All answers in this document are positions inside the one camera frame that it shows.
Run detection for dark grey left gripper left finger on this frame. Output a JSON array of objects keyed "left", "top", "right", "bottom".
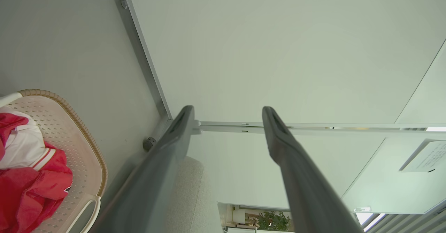
[{"left": 89, "top": 105, "right": 195, "bottom": 233}]

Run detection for cream perforated laundry basket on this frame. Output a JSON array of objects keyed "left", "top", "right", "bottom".
[{"left": 0, "top": 89, "right": 108, "bottom": 233}]

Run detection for red and white jacket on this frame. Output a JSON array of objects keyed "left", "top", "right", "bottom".
[{"left": 0, "top": 107, "right": 74, "bottom": 233}]

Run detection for white paper notice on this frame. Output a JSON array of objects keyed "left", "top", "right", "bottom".
[{"left": 399, "top": 139, "right": 446, "bottom": 173}]

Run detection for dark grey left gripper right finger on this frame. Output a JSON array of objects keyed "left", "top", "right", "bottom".
[{"left": 262, "top": 106, "right": 364, "bottom": 233}]

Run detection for grey window blinds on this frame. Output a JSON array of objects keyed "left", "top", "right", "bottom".
[{"left": 364, "top": 205, "right": 446, "bottom": 233}]

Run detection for green potted plant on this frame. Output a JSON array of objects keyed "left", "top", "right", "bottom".
[{"left": 257, "top": 210, "right": 290, "bottom": 232}]

